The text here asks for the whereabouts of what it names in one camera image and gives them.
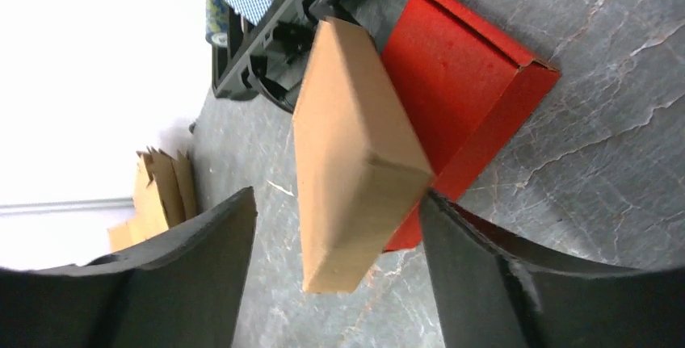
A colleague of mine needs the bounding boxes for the red flat box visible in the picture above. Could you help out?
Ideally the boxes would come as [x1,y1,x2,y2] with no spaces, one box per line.
[380,0,562,253]

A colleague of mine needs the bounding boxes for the brown cardboard box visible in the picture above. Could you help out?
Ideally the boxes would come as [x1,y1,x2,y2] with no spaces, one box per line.
[292,17,434,294]

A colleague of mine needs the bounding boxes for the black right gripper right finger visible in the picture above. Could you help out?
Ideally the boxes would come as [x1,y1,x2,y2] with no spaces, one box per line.
[419,190,684,347]

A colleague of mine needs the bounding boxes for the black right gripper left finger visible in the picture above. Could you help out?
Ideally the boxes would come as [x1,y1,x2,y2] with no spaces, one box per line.
[1,187,258,347]

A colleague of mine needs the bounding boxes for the stack of flat cardboard boxes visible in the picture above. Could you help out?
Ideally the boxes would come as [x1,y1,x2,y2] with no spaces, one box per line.
[107,148,200,252]

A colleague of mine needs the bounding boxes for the black poker chip case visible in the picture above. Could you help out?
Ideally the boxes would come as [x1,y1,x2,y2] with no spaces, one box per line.
[205,0,359,113]

